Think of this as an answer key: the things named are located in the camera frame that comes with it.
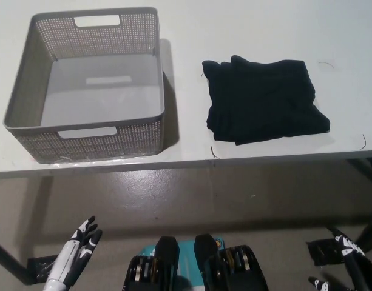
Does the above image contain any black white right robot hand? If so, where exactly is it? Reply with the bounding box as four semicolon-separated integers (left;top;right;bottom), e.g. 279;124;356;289
308;226;372;291

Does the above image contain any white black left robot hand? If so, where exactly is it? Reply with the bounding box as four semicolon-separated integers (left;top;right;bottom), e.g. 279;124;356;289
43;215;103;291

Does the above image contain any black t-shirt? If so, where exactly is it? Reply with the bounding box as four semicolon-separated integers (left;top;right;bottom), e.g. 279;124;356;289
201;55;331;146

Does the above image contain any black floor tape patch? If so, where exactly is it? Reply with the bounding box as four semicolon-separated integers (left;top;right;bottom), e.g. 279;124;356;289
306;238;347;267
27;255;58;286

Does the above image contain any grey perforated plastic basket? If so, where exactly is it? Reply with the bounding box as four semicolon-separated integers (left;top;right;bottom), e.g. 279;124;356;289
2;6;166;165

